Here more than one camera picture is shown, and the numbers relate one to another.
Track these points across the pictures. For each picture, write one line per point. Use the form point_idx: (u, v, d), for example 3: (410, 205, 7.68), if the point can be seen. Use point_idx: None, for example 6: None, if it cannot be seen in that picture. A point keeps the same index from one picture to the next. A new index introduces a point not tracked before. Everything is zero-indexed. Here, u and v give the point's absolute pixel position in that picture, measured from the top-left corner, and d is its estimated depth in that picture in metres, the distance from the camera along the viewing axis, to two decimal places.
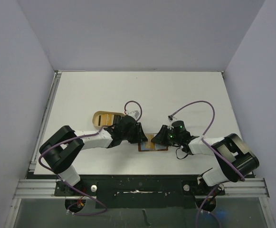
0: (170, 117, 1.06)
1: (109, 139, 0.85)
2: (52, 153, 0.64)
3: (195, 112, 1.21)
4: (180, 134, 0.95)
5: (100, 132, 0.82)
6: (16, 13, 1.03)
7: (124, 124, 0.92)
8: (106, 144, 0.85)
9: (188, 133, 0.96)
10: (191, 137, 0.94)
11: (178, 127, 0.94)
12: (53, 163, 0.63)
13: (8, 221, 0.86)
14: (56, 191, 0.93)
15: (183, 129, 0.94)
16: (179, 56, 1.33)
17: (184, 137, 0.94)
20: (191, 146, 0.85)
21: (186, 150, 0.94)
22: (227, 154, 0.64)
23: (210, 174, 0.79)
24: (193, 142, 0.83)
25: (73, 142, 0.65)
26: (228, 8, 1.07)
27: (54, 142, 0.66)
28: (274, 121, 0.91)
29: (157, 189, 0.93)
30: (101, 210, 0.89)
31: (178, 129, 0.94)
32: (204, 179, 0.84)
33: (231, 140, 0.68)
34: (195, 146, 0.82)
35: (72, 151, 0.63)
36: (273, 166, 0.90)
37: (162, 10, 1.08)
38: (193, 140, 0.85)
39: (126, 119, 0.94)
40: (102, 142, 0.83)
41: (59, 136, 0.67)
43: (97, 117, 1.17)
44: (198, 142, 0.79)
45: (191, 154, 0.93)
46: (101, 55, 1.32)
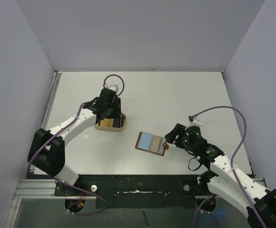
0: (190, 117, 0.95)
1: (92, 116, 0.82)
2: (40, 159, 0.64)
3: (214, 124, 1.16)
4: (195, 143, 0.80)
5: (80, 112, 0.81)
6: (17, 13, 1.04)
7: (106, 96, 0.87)
8: (92, 120, 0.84)
9: (206, 142, 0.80)
10: (210, 148, 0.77)
11: (193, 134, 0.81)
12: (46, 167, 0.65)
13: (7, 221, 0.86)
14: (56, 191, 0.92)
15: (199, 137, 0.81)
16: (179, 56, 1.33)
17: (201, 148, 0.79)
20: (213, 166, 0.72)
21: (204, 162, 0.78)
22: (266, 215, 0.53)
23: (220, 191, 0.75)
24: (218, 164, 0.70)
25: (52, 142, 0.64)
26: (227, 8, 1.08)
27: (36, 149, 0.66)
28: (274, 121, 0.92)
29: (157, 189, 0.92)
30: (99, 209, 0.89)
31: (194, 137, 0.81)
32: (210, 189, 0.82)
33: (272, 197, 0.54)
34: (218, 169, 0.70)
35: (57, 151, 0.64)
36: (274, 166, 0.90)
37: (162, 10, 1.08)
38: (216, 160, 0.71)
39: (104, 91, 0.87)
40: (87, 121, 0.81)
41: (36, 141, 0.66)
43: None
44: (228, 174, 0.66)
45: (208, 166, 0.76)
46: (100, 55, 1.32)
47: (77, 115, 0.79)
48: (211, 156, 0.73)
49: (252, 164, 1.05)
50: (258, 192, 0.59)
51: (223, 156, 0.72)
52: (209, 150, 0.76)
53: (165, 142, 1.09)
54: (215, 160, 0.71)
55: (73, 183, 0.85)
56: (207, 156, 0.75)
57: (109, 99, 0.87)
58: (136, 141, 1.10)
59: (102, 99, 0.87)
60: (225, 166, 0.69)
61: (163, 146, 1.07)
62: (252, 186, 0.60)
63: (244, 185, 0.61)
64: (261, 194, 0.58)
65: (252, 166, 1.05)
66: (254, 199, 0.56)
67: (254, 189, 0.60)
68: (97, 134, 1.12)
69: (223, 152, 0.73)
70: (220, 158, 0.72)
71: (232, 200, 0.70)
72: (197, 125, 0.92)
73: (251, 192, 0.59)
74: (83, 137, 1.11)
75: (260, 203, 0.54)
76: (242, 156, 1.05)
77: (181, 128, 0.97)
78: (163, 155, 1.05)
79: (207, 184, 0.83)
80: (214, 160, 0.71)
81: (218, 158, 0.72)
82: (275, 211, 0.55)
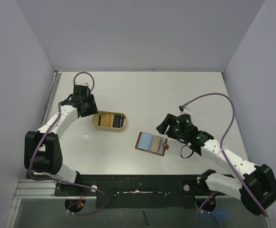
0: (181, 107, 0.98)
1: (74, 109, 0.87)
2: (39, 160, 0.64)
3: (213, 124, 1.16)
4: (186, 130, 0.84)
5: (62, 109, 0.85)
6: (16, 13, 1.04)
7: (79, 91, 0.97)
8: (75, 114, 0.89)
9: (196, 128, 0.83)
10: (200, 133, 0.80)
11: (184, 121, 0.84)
12: (48, 166, 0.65)
13: (7, 221, 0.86)
14: (56, 191, 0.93)
15: (190, 124, 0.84)
16: (179, 56, 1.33)
17: (191, 134, 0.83)
20: (204, 150, 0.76)
21: (195, 147, 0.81)
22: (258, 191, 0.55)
23: (218, 185, 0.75)
24: (208, 147, 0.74)
25: (46, 139, 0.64)
26: (227, 8, 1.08)
27: (31, 152, 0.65)
28: (274, 121, 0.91)
29: (157, 189, 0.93)
30: (97, 208, 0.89)
31: (184, 124, 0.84)
32: (209, 186, 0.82)
33: (261, 172, 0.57)
34: (208, 152, 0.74)
35: (54, 146, 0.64)
36: (274, 166, 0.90)
37: (162, 10, 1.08)
38: (206, 144, 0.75)
39: (77, 87, 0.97)
40: (70, 116, 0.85)
41: (29, 144, 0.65)
43: (97, 118, 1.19)
44: (217, 155, 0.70)
45: (199, 151, 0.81)
46: (100, 55, 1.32)
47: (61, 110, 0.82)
48: (201, 141, 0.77)
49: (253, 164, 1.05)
50: (247, 168, 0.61)
51: (213, 140, 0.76)
52: (199, 136, 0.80)
53: (165, 142, 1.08)
54: (205, 144, 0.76)
55: (73, 180, 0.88)
56: (197, 140, 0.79)
57: (83, 93, 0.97)
58: (136, 141, 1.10)
59: (76, 95, 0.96)
60: (215, 148, 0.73)
61: (163, 146, 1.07)
62: (242, 164, 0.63)
63: (233, 164, 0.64)
64: (250, 170, 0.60)
65: None
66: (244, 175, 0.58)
67: (243, 166, 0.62)
68: (97, 134, 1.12)
69: (212, 137, 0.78)
70: (209, 142, 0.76)
71: (228, 189, 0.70)
72: (188, 113, 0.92)
73: (241, 169, 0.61)
74: (83, 137, 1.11)
75: (250, 178, 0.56)
76: (242, 156, 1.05)
77: (171, 118, 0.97)
78: (163, 155, 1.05)
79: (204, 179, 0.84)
80: (204, 144, 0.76)
81: (208, 142, 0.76)
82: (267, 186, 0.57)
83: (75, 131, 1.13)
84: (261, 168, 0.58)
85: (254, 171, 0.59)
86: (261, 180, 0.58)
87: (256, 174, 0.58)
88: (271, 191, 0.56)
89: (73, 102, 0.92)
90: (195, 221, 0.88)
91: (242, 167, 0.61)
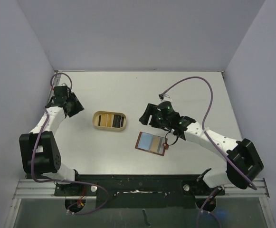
0: (160, 95, 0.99)
1: (60, 109, 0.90)
2: (38, 161, 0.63)
3: (213, 123, 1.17)
4: (168, 117, 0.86)
5: (49, 111, 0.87)
6: (16, 12, 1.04)
7: (60, 92, 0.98)
8: (61, 113, 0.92)
9: (178, 114, 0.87)
10: (182, 119, 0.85)
11: (165, 108, 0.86)
12: (48, 165, 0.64)
13: (7, 221, 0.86)
14: (56, 191, 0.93)
15: (171, 110, 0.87)
16: (179, 56, 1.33)
17: (174, 120, 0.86)
20: (187, 134, 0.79)
21: (178, 133, 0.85)
22: (242, 164, 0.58)
23: (212, 177, 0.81)
24: (190, 130, 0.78)
25: (42, 137, 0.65)
26: (227, 8, 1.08)
27: (29, 155, 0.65)
28: (274, 121, 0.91)
29: (157, 189, 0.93)
30: (97, 207, 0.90)
31: (166, 111, 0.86)
32: (209, 184, 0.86)
33: (243, 146, 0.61)
34: (191, 135, 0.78)
35: (51, 142, 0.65)
36: (273, 166, 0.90)
37: (162, 10, 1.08)
38: (188, 128, 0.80)
39: (57, 89, 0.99)
40: (58, 116, 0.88)
41: (24, 147, 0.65)
43: (97, 118, 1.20)
44: (201, 136, 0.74)
45: (183, 137, 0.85)
46: (100, 54, 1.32)
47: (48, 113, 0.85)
48: (185, 126, 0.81)
49: None
50: (230, 144, 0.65)
51: (195, 123, 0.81)
52: (181, 121, 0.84)
53: (165, 142, 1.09)
54: (187, 128, 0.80)
55: (73, 177, 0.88)
56: (180, 126, 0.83)
57: (64, 93, 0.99)
58: (136, 141, 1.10)
59: (58, 96, 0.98)
60: (197, 130, 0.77)
61: (163, 146, 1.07)
62: (224, 141, 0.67)
63: (216, 142, 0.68)
64: (233, 145, 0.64)
65: None
66: (227, 151, 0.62)
67: (226, 143, 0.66)
68: (97, 134, 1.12)
69: (194, 120, 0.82)
70: (191, 125, 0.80)
71: (221, 176, 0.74)
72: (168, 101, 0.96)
73: (223, 146, 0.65)
74: (83, 137, 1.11)
75: (233, 154, 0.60)
76: None
77: (152, 107, 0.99)
78: (163, 155, 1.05)
79: (203, 180, 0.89)
80: (187, 128, 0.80)
81: (191, 126, 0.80)
82: (251, 160, 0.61)
83: (76, 131, 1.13)
84: (242, 142, 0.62)
85: (236, 146, 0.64)
86: (244, 154, 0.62)
87: (239, 149, 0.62)
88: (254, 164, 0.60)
89: (58, 103, 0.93)
90: (197, 221, 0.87)
91: (225, 144, 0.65)
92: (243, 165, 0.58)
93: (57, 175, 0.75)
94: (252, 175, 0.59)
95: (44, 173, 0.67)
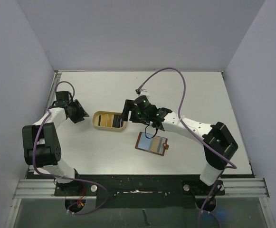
0: (138, 90, 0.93)
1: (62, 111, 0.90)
2: (40, 151, 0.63)
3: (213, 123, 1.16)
4: (146, 110, 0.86)
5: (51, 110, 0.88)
6: (17, 13, 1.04)
7: (61, 96, 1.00)
8: (62, 115, 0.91)
9: (155, 107, 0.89)
10: (159, 111, 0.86)
11: (141, 102, 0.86)
12: (49, 155, 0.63)
13: (7, 221, 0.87)
14: (56, 191, 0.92)
15: (147, 104, 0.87)
16: (179, 56, 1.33)
17: (151, 112, 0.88)
20: (166, 125, 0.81)
21: (157, 125, 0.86)
22: (217, 146, 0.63)
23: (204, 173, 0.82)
24: (167, 121, 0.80)
25: (44, 128, 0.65)
26: (227, 8, 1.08)
27: (31, 145, 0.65)
28: (274, 121, 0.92)
29: (157, 189, 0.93)
30: (97, 206, 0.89)
31: (142, 105, 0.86)
32: (206, 183, 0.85)
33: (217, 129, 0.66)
34: (169, 125, 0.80)
35: (53, 132, 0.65)
36: (273, 166, 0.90)
37: (162, 10, 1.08)
38: (166, 118, 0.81)
39: (59, 93, 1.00)
40: (60, 115, 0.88)
41: (27, 138, 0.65)
43: (97, 118, 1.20)
44: (177, 125, 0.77)
45: (162, 128, 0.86)
46: (100, 54, 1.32)
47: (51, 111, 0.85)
48: (162, 117, 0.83)
49: (252, 164, 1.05)
50: (204, 129, 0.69)
51: (171, 113, 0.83)
52: (158, 113, 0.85)
53: (165, 142, 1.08)
54: (165, 118, 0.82)
55: (73, 175, 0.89)
56: (158, 117, 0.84)
57: (65, 98, 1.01)
58: (136, 141, 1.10)
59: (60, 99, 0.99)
60: (174, 120, 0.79)
61: (163, 146, 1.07)
62: (199, 127, 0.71)
63: (193, 128, 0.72)
64: (207, 129, 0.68)
65: (252, 166, 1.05)
66: (203, 136, 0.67)
67: (201, 128, 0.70)
68: (97, 134, 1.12)
69: (170, 110, 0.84)
70: (168, 116, 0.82)
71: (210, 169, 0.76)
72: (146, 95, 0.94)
73: (199, 131, 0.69)
74: (83, 137, 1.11)
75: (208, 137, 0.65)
76: (242, 156, 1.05)
77: (130, 103, 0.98)
78: (163, 155, 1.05)
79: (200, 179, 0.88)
80: (165, 119, 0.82)
81: (166, 117, 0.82)
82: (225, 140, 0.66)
83: (76, 131, 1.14)
84: (217, 126, 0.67)
85: (211, 130, 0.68)
86: (219, 136, 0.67)
87: (214, 132, 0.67)
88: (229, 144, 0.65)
89: (60, 106, 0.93)
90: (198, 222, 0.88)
91: (201, 129, 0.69)
92: (219, 147, 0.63)
93: (57, 171, 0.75)
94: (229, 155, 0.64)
95: (45, 164, 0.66)
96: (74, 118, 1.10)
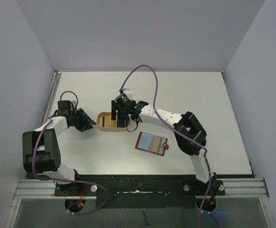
0: (120, 90, 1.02)
1: (64, 119, 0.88)
2: (40, 158, 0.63)
3: (213, 123, 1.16)
4: (125, 105, 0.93)
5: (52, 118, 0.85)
6: (17, 13, 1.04)
7: (64, 105, 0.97)
8: (64, 123, 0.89)
9: (133, 102, 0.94)
10: (137, 104, 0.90)
11: (119, 98, 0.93)
12: (49, 161, 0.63)
13: (7, 222, 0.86)
14: (56, 191, 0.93)
15: (126, 99, 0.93)
16: (179, 56, 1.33)
17: (129, 107, 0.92)
20: (142, 116, 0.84)
21: (135, 117, 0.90)
22: (185, 132, 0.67)
23: (196, 169, 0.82)
24: (144, 112, 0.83)
25: (44, 135, 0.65)
26: (227, 8, 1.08)
27: (30, 151, 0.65)
28: (273, 121, 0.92)
29: (157, 189, 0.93)
30: (95, 207, 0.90)
31: (121, 101, 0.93)
32: (199, 178, 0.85)
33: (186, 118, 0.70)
34: (146, 116, 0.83)
35: (53, 139, 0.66)
36: (274, 165, 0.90)
37: (162, 10, 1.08)
38: (142, 110, 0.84)
39: (61, 102, 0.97)
40: (61, 123, 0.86)
41: (28, 144, 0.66)
43: (101, 118, 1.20)
44: (152, 116, 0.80)
45: (139, 120, 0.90)
46: (100, 54, 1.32)
47: (52, 118, 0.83)
48: (139, 109, 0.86)
49: (253, 164, 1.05)
50: (176, 118, 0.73)
51: (147, 105, 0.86)
52: (136, 106, 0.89)
53: (166, 142, 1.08)
54: (141, 110, 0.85)
55: (73, 176, 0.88)
56: (136, 110, 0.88)
57: (68, 107, 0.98)
58: (136, 141, 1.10)
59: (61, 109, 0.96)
60: (150, 111, 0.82)
61: (163, 146, 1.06)
62: (171, 116, 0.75)
63: (166, 118, 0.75)
64: (178, 118, 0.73)
65: (252, 166, 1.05)
66: (174, 124, 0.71)
67: (173, 118, 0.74)
68: (97, 134, 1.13)
69: (146, 103, 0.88)
70: (145, 108, 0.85)
71: (197, 162, 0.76)
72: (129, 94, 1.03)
73: (171, 120, 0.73)
74: (84, 138, 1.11)
75: (178, 125, 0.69)
76: (242, 156, 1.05)
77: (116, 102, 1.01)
78: (163, 155, 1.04)
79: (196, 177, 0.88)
80: (141, 110, 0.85)
81: (144, 109, 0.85)
82: (194, 128, 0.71)
83: (76, 131, 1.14)
84: (186, 115, 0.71)
85: (181, 118, 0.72)
86: (188, 124, 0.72)
87: (184, 121, 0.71)
88: (198, 131, 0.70)
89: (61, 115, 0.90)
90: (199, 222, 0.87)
91: (172, 119, 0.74)
92: (188, 133, 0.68)
93: (57, 175, 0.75)
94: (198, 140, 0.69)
95: (45, 171, 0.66)
96: (79, 126, 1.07)
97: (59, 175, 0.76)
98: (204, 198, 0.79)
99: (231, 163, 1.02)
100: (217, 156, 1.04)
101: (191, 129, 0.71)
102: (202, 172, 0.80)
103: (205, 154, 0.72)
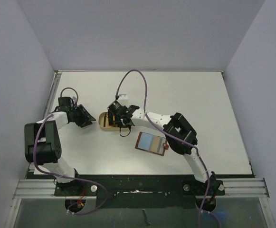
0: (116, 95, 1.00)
1: (65, 115, 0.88)
2: (40, 149, 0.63)
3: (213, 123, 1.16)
4: (117, 111, 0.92)
5: (53, 113, 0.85)
6: (16, 13, 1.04)
7: (64, 102, 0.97)
8: (65, 118, 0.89)
9: (125, 107, 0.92)
10: (128, 108, 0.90)
11: (111, 105, 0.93)
12: (49, 151, 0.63)
13: (7, 222, 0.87)
14: (56, 191, 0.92)
15: (118, 105, 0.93)
16: (179, 55, 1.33)
17: (121, 112, 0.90)
20: (134, 119, 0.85)
21: (127, 120, 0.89)
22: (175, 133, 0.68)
23: (193, 168, 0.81)
24: (135, 116, 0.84)
25: (46, 126, 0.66)
26: (227, 8, 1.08)
27: (32, 141, 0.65)
28: (273, 121, 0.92)
29: (157, 190, 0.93)
30: (94, 208, 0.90)
31: (113, 108, 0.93)
32: (197, 177, 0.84)
33: (175, 118, 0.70)
34: (137, 119, 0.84)
35: (54, 130, 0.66)
36: (274, 165, 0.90)
37: (162, 10, 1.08)
38: (133, 114, 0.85)
39: (61, 99, 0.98)
40: (62, 118, 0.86)
41: (30, 135, 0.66)
43: (103, 118, 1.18)
44: (144, 119, 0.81)
45: (132, 123, 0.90)
46: (100, 54, 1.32)
47: (53, 113, 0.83)
48: (130, 113, 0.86)
49: (253, 164, 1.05)
50: (166, 120, 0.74)
51: (138, 109, 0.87)
52: (128, 110, 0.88)
53: (165, 142, 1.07)
54: (133, 114, 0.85)
55: (73, 174, 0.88)
56: (128, 114, 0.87)
57: (68, 103, 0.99)
58: (136, 141, 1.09)
59: (61, 105, 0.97)
60: (140, 114, 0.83)
61: (163, 146, 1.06)
62: (161, 118, 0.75)
63: (156, 121, 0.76)
64: (167, 119, 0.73)
65: (252, 166, 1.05)
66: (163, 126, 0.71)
67: (163, 120, 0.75)
68: (98, 134, 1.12)
69: (136, 107, 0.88)
70: (136, 111, 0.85)
71: (192, 161, 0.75)
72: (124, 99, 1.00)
73: (161, 123, 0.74)
74: (84, 137, 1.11)
75: (166, 127, 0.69)
76: (242, 156, 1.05)
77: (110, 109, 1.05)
78: (163, 155, 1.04)
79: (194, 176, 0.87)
80: (132, 114, 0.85)
81: (136, 112, 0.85)
82: (184, 128, 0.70)
83: (76, 131, 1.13)
84: (175, 116, 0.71)
85: (170, 120, 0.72)
86: (178, 125, 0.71)
87: (173, 122, 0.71)
88: (188, 131, 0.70)
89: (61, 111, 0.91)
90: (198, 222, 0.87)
91: (162, 121, 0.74)
92: (177, 134, 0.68)
93: (57, 169, 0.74)
94: (188, 141, 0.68)
95: (45, 162, 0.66)
96: (79, 122, 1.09)
97: (59, 171, 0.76)
98: (204, 198, 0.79)
99: (231, 163, 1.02)
100: (217, 156, 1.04)
101: (181, 130, 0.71)
102: (199, 172, 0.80)
103: (198, 152, 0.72)
